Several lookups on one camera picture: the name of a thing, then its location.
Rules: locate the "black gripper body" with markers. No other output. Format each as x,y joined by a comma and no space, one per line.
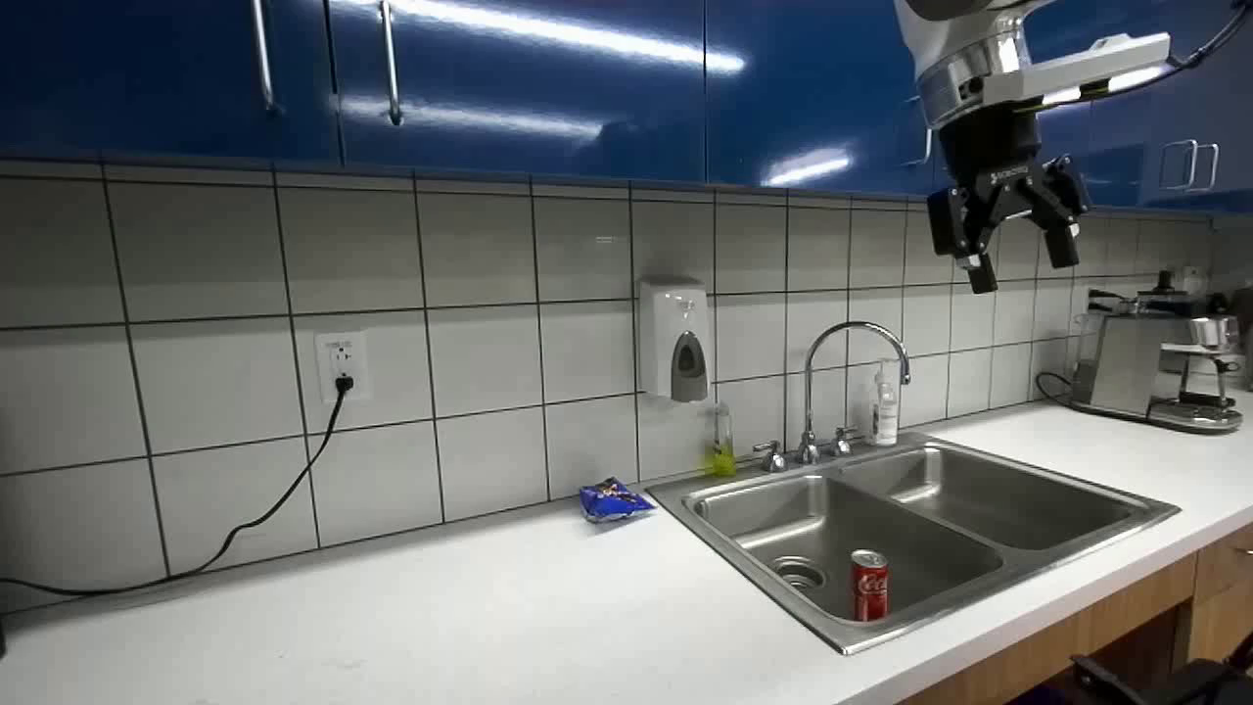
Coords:
990,154

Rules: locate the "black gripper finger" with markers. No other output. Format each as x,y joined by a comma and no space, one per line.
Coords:
1054,198
960,232

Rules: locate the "red soda can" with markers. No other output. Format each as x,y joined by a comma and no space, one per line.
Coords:
871,587

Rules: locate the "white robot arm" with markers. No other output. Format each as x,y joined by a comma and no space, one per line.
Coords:
935,24

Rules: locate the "stainless steel double sink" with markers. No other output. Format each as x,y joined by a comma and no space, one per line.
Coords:
952,528

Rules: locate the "silver coffee machine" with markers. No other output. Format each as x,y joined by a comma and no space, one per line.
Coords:
1158,359

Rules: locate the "white small bottle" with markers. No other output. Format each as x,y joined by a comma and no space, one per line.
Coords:
887,412

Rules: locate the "blue upper cabinets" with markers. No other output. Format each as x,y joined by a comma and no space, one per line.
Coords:
665,91

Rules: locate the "green dish soap bottle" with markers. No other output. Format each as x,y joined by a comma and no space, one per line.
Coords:
720,456

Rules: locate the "wooden lower cabinet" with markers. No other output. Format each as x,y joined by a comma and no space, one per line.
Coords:
1180,614

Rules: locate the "blue snack bag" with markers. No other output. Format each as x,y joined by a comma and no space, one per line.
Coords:
611,505

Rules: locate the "black chair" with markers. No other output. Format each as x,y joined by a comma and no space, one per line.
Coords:
1197,684

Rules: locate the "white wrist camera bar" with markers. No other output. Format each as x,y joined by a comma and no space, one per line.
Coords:
1042,82

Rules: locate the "white wall soap dispenser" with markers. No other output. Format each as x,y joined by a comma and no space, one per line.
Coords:
674,344

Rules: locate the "white wall power outlet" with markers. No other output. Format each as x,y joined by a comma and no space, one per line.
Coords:
348,359

